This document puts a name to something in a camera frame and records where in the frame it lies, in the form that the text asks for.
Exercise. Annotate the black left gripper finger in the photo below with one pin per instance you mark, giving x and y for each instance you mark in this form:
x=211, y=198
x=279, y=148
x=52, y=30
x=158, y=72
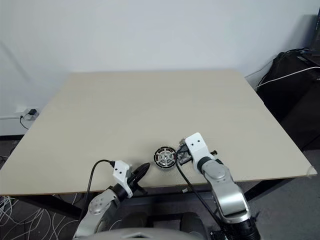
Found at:
x=143, y=168
x=142, y=176

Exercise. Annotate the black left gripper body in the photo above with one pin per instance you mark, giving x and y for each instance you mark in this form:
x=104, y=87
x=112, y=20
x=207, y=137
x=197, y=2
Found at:
x=133, y=182

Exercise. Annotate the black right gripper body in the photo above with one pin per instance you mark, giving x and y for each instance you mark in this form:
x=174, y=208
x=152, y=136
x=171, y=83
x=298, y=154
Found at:
x=182, y=150

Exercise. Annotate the silver motor cover circuit board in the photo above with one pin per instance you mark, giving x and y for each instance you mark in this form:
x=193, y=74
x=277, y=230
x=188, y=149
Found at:
x=184, y=159

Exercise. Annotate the spoked silver rotor wheel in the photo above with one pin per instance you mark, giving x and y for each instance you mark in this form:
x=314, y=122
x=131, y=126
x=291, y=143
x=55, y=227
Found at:
x=164, y=157

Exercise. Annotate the silver robot torso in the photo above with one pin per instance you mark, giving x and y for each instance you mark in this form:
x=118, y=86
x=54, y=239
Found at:
x=137, y=235

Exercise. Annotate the black bag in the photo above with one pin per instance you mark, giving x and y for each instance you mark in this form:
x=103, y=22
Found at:
x=287, y=100

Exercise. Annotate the black plug adapter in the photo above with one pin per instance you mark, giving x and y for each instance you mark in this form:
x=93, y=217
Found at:
x=32, y=112

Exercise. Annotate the clear tape table corner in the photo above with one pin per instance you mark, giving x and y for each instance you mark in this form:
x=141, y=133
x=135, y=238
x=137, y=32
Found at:
x=312, y=172

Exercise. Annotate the dark monitor edge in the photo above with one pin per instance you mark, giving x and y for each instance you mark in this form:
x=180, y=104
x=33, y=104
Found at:
x=315, y=32

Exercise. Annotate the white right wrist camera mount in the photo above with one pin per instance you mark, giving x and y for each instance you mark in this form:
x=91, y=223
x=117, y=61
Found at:
x=197, y=147

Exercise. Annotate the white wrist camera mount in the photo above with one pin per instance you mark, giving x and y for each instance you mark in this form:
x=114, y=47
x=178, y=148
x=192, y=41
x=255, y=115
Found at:
x=197, y=147
x=120, y=171

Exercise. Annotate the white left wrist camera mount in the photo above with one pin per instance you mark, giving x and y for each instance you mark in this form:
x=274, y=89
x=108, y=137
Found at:
x=120, y=171

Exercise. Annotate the black table frame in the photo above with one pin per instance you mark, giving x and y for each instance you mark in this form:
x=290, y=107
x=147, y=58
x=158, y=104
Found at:
x=160, y=192

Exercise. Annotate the white wall power strip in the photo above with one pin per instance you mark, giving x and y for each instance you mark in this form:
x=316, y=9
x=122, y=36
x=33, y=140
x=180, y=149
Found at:
x=22, y=110

